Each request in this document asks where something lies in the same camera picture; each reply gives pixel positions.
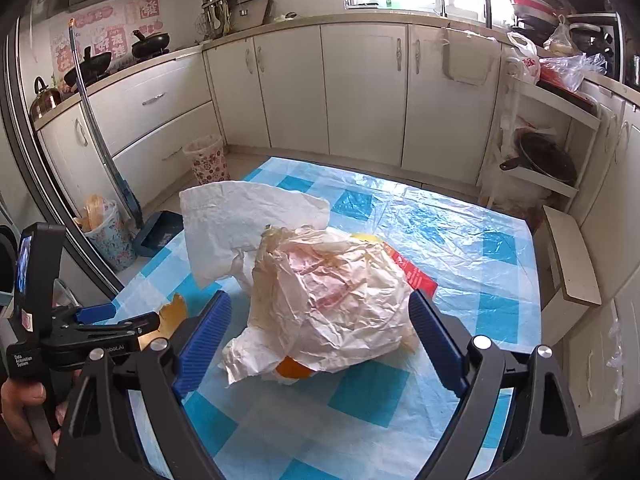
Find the person's left hand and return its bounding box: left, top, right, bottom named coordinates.
left=0, top=372, right=68, bottom=457

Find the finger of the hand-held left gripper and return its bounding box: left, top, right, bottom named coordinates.
left=74, top=304, right=117, bottom=325
left=74, top=311, right=162, bottom=350

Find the dish rack with dishes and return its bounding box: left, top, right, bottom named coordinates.
left=510, top=0, right=567, bottom=32

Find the white bag with red print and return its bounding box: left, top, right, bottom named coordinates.
left=507, top=32, right=542, bottom=84

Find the floral waste basket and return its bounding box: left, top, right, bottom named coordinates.
left=182, top=134, right=231, bottom=186

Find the clear plastic bag with red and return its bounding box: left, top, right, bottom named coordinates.
left=540, top=52, right=609, bottom=92

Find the cream drawer unit under stove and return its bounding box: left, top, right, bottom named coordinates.
left=37, top=50, right=227, bottom=213

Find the grey door frame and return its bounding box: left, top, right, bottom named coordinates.
left=0, top=15, right=127, bottom=293

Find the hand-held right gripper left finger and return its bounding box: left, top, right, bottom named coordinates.
left=55, top=290, right=233, bottom=480

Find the white hanging door bin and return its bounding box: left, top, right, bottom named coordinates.
left=442, top=27, right=501, bottom=86

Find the cream cabinet with drawers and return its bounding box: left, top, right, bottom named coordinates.
left=565, top=75, right=640, bottom=436

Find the small wooden stool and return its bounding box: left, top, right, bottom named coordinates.
left=542, top=205, right=603, bottom=307

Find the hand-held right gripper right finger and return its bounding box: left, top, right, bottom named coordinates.
left=407, top=290, right=586, bottom=480

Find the metal kettle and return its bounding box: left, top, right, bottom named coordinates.
left=29, top=76, right=64, bottom=123

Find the black pan with glass lid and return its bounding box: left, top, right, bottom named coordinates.
left=500, top=130, right=579, bottom=185

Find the cream sink cabinet row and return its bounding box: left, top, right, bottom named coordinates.
left=202, top=19, right=503, bottom=187

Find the blue checked plastic tablecloth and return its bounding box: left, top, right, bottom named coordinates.
left=107, top=156, right=543, bottom=480

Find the red patterned wall sticker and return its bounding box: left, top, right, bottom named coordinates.
left=50, top=0, right=163, bottom=77

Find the yellowish plastic bag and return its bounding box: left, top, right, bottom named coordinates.
left=545, top=15, right=587, bottom=57

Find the cream paper wrapper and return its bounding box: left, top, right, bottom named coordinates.
left=222, top=225, right=422, bottom=386

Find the broom with metal handle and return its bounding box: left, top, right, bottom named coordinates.
left=67, top=19, right=146, bottom=231

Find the red foil packet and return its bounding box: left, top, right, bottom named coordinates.
left=387, top=252, right=439, bottom=294

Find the orange peel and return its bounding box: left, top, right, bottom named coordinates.
left=275, top=355, right=314, bottom=379

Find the blue dustpan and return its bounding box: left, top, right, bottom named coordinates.
left=132, top=211, right=186, bottom=259

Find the floral bin with bags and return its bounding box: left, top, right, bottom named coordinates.
left=74, top=194, right=139, bottom=272

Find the white paper napkin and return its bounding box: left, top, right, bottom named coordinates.
left=179, top=181, right=331, bottom=291

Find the black wok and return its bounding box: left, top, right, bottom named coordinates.
left=131, top=30, right=172, bottom=59
left=64, top=46, right=114, bottom=89

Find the brown cardboard scrap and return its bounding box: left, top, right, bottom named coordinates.
left=137, top=294, right=189, bottom=353

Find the white corner shelf rack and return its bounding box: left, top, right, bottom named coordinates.
left=479, top=45, right=602, bottom=212

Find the wall rack with utensils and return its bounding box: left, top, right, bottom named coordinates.
left=195, top=0, right=273, bottom=43

